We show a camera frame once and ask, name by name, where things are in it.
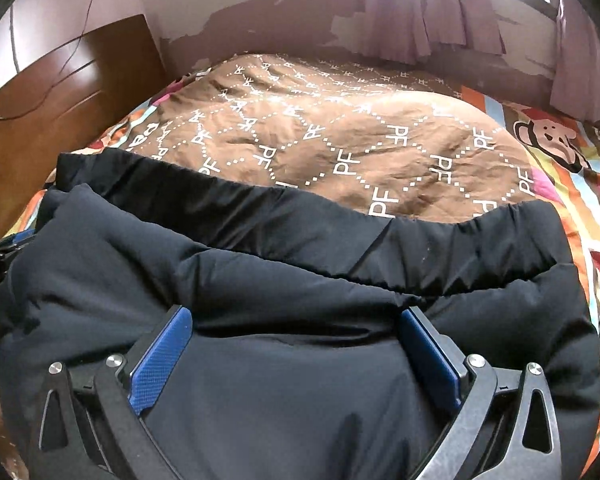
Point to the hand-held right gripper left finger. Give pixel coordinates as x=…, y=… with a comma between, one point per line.
x=160, y=360

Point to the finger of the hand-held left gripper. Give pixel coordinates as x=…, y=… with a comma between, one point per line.
x=2, y=255

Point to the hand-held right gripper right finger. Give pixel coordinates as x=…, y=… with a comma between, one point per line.
x=430, y=360

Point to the black puffer jacket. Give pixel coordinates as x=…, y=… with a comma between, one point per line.
x=290, y=285

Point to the wooden headboard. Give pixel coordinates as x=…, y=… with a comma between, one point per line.
x=65, y=75

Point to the colourful printed bed sheet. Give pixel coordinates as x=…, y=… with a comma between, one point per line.
x=580, y=170

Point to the brown patterned quilt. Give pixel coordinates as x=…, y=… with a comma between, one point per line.
x=330, y=135

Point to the purple curtain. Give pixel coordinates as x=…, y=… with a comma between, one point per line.
x=577, y=55
x=430, y=5

